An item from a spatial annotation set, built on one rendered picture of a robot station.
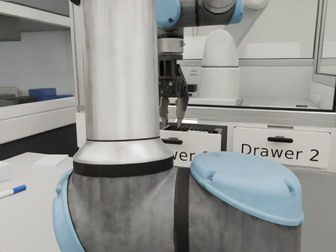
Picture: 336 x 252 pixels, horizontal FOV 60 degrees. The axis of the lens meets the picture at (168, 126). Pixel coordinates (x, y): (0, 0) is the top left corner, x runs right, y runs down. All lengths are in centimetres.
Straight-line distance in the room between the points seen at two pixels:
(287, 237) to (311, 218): 80
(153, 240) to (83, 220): 7
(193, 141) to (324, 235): 54
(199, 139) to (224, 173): 61
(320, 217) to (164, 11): 81
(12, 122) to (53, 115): 27
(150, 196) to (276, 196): 12
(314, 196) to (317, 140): 19
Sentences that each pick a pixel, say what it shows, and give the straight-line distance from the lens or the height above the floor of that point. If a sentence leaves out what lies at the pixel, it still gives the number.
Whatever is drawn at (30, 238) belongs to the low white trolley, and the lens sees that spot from 74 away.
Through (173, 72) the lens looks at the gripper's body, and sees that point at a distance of 82.
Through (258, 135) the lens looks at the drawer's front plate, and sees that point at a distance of 100.
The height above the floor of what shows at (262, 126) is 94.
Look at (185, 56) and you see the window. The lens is 105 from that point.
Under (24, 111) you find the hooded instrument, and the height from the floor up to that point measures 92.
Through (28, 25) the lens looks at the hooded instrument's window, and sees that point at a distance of 159.
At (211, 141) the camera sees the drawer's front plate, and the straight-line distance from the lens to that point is 89.
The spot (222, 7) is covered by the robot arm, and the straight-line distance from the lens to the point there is 68.
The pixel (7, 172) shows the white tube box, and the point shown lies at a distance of 111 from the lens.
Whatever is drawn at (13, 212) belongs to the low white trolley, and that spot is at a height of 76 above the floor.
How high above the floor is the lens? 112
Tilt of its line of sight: 11 degrees down
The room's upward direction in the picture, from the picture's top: straight up
